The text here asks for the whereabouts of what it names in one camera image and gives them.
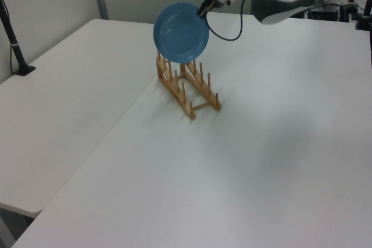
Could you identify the blue round plate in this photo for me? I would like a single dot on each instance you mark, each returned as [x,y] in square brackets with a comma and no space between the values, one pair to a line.
[180,33]

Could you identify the wooden plate rack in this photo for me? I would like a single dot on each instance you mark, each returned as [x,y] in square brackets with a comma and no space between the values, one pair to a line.
[192,113]

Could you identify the black electronics box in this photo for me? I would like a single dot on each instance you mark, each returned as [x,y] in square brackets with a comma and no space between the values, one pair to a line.
[324,12]

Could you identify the black clamped camera pole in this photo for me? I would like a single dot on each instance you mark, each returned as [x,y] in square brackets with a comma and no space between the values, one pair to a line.
[361,23]

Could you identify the black camera pole white tape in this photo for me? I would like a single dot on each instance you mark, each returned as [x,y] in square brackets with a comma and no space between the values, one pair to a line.
[17,53]

